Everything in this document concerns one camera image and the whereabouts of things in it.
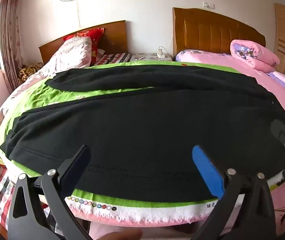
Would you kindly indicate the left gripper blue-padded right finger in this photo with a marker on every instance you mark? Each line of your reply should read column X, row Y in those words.
column 256, row 218

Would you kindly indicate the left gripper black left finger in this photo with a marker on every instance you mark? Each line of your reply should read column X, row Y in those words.
column 26, row 217

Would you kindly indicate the black pants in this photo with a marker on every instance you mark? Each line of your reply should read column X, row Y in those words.
column 142, row 132

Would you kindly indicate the left hand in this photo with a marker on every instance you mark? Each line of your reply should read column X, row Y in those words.
column 130, row 234

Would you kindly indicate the pink bed sheet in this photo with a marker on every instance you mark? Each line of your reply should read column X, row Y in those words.
column 120, row 212

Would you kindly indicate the brown yellow patterned blanket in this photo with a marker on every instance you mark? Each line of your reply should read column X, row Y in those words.
column 27, row 71

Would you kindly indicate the folded pink quilt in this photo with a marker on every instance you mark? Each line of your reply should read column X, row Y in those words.
column 254, row 55

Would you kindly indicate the pink white floral quilt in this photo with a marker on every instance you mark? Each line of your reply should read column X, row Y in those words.
column 74, row 53

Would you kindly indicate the red plaid bed sheet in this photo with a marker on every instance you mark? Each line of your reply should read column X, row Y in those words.
column 114, row 58

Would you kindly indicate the red embroidered pillow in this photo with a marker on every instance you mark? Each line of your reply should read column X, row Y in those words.
column 95, row 35

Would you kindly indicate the plain wooden headboard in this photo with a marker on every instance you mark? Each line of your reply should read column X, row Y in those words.
column 113, row 41

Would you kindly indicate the white power strip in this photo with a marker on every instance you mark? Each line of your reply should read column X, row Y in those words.
column 160, row 54

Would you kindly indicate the pink patterned curtain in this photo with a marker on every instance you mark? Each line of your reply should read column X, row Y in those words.
column 10, row 42

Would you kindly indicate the padded brown headboard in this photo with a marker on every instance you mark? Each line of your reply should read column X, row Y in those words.
column 209, row 31

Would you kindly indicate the white wall socket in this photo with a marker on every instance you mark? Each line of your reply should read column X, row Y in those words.
column 208, row 5

